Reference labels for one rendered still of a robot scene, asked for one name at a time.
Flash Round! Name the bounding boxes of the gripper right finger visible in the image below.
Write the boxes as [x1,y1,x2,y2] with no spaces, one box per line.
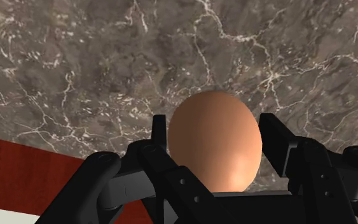
[258,112,358,224]

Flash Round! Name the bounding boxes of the brown egg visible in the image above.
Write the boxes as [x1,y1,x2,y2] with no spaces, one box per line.
[167,90,263,193]

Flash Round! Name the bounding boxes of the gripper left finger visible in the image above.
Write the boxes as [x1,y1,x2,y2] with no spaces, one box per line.
[35,114,239,224]

